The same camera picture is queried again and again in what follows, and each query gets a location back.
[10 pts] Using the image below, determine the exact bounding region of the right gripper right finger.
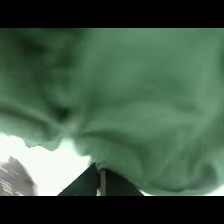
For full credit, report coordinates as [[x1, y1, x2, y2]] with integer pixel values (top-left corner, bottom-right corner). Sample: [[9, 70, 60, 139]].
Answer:
[[99, 169, 145, 197]]

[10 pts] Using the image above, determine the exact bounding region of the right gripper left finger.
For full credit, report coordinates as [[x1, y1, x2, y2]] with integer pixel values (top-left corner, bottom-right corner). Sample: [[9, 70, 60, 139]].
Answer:
[[57, 162, 100, 197]]

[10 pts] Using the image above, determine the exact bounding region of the dark green shirt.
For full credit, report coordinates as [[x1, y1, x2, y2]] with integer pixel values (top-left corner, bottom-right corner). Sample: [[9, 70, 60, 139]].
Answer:
[[0, 27, 224, 195]]

